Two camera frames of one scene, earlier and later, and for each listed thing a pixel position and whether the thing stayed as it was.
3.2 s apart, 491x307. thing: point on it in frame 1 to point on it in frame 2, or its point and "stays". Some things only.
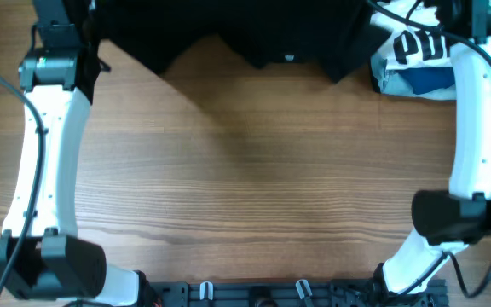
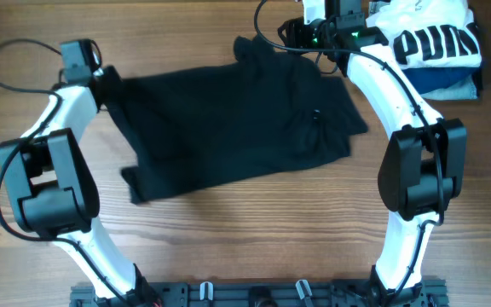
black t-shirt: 335,35 to 263,111
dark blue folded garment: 425,79 stays
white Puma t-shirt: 406,46 stays
